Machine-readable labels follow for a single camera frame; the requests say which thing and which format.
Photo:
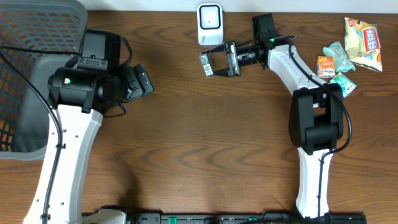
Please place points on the green Kleenex tissue packet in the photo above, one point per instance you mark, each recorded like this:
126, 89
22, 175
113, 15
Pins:
344, 82

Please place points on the orange tissue packet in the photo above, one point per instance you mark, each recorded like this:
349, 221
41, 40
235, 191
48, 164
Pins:
325, 67

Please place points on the light teal snack packet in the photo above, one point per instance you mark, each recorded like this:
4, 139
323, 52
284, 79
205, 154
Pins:
342, 62

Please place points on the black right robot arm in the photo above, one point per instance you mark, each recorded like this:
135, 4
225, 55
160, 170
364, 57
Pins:
316, 113

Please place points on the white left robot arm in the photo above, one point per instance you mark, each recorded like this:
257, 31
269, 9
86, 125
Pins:
82, 88

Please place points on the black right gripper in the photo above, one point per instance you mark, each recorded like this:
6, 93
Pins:
231, 58

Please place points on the grey plastic mesh basket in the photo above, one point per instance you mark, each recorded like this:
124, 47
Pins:
37, 37

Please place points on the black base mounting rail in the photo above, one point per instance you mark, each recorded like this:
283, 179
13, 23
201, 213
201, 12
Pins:
217, 218

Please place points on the white barcode scanner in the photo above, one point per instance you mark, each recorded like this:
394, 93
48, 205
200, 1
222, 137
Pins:
210, 24

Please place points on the dark green Zam-Buk box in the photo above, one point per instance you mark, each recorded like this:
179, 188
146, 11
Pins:
206, 64

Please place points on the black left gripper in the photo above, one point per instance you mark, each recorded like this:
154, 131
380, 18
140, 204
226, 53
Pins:
137, 82

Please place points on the large yellow snack bag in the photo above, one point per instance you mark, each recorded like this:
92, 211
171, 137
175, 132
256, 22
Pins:
362, 44

